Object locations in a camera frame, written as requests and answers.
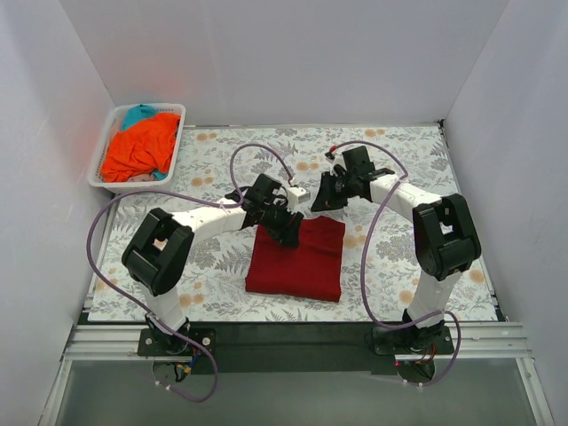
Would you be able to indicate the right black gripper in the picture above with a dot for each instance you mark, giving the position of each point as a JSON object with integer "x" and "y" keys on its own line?
{"x": 335, "y": 187}

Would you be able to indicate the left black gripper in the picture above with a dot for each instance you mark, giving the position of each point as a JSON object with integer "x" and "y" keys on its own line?
{"x": 280, "y": 220}

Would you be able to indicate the dark red t-shirt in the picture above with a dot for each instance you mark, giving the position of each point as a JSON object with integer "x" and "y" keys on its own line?
{"x": 312, "y": 270}

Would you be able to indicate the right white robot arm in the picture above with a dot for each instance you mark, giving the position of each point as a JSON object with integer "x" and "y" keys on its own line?
{"x": 445, "y": 242}

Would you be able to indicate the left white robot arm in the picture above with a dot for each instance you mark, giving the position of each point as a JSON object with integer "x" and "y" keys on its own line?
{"x": 157, "y": 253}

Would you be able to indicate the floral patterned table mat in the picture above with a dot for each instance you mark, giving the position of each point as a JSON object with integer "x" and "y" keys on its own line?
{"x": 379, "y": 270}

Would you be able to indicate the pink garment in basket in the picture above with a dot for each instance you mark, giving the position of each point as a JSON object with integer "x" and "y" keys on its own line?
{"x": 149, "y": 177}

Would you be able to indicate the orange t-shirt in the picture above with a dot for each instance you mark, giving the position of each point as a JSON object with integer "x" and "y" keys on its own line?
{"x": 144, "y": 148}

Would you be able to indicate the white plastic laundry basket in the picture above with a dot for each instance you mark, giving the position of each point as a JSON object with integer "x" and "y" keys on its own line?
{"x": 113, "y": 126}

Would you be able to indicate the teal t-shirt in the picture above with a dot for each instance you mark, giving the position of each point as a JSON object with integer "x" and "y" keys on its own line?
{"x": 137, "y": 114}

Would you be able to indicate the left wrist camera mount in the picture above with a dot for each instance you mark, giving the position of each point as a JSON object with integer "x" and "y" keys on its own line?
{"x": 296, "y": 195}

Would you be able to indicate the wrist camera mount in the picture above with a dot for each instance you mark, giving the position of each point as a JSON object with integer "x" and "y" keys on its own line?
{"x": 336, "y": 163}
{"x": 296, "y": 195}

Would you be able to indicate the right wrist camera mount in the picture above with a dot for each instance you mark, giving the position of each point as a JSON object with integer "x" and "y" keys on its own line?
{"x": 336, "y": 163}

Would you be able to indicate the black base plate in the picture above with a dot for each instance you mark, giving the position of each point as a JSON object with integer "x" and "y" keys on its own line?
{"x": 375, "y": 357}

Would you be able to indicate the aluminium frame rail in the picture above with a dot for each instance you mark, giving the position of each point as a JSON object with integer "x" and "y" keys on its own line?
{"x": 479, "y": 339}

